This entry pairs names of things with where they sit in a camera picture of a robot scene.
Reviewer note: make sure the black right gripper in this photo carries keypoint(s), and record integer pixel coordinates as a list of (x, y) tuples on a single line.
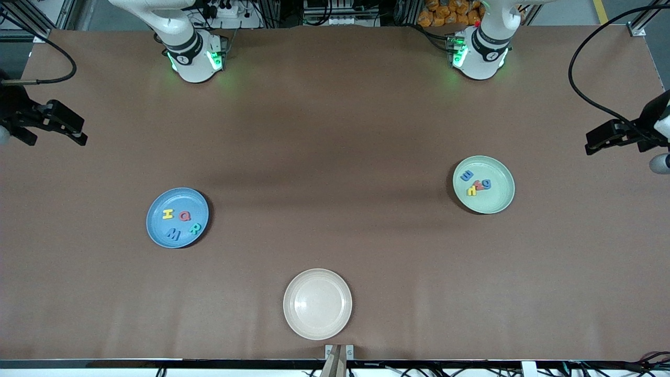
[(14, 107)]

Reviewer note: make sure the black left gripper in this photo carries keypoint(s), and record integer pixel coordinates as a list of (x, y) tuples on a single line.
[(655, 119)]

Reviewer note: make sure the yellow uppercase letter H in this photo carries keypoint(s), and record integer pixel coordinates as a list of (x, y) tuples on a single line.
[(167, 214)]

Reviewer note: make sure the pink letter Q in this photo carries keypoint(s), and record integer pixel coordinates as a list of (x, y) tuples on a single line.
[(181, 215)]

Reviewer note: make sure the blue lowercase letter m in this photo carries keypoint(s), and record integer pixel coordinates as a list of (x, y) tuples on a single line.
[(467, 176)]

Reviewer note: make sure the yellow lowercase letter h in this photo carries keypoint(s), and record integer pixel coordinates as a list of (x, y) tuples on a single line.
[(471, 191)]

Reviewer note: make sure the blue uppercase letter M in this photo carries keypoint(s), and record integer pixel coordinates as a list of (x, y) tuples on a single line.
[(173, 234)]

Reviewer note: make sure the teal letter R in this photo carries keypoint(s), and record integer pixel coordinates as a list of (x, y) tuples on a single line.
[(194, 229)]

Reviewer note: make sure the green plate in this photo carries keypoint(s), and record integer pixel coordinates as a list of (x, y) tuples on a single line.
[(497, 201)]

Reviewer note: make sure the blue plate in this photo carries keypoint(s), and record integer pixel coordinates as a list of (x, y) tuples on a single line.
[(177, 241)]

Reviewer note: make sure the beige plate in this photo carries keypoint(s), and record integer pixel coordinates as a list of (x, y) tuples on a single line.
[(317, 303)]

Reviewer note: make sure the white power strip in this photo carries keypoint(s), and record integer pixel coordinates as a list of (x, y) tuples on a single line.
[(225, 10)]

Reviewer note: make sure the orange bagged goods pile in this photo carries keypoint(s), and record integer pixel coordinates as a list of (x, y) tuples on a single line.
[(445, 15)]

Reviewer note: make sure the white paper tag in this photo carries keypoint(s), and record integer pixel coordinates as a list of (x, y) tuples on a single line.
[(528, 369)]

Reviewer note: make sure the metal table corner bracket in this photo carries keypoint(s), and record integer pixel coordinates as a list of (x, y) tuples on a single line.
[(41, 35), (637, 30)]

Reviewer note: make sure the aluminium frame strut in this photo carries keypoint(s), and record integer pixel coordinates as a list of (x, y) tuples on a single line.
[(651, 11), (68, 13)]

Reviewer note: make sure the grey metal mounting bracket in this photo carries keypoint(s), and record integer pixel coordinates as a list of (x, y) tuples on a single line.
[(328, 348)]

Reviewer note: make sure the brown tapered post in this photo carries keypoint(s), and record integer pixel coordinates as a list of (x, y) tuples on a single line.
[(337, 366)]

